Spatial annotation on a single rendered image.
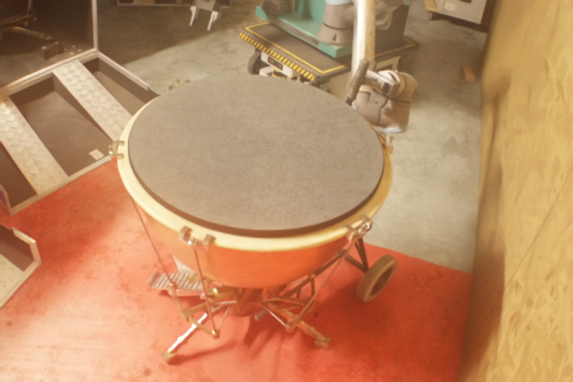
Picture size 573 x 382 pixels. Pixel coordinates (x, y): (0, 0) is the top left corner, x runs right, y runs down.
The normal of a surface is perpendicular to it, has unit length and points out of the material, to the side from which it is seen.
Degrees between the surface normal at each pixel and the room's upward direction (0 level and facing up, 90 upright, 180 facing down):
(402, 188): 0
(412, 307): 0
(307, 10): 90
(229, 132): 0
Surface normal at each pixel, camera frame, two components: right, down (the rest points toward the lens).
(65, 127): 0.13, -0.76
